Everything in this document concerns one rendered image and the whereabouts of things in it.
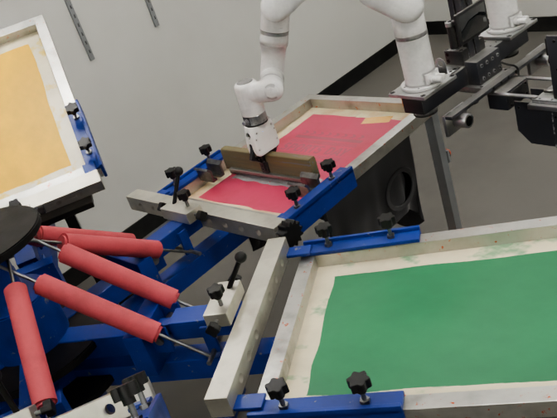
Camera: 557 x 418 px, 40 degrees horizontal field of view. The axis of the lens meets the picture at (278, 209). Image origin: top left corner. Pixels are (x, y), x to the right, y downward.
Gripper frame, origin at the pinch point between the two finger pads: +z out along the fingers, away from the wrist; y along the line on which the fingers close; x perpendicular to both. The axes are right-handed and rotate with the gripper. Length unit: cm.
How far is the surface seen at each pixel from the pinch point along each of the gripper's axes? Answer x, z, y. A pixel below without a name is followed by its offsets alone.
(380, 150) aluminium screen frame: -29.7, 1.5, 19.7
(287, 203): -16.3, 5.2, -11.0
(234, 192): 7.9, 6.0, -10.4
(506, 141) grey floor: 35, 98, 201
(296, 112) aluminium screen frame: 24.9, 3.3, 40.8
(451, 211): -16, 57, 70
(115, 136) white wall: 198, 43, 62
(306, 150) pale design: 1.9, 5.2, 19.1
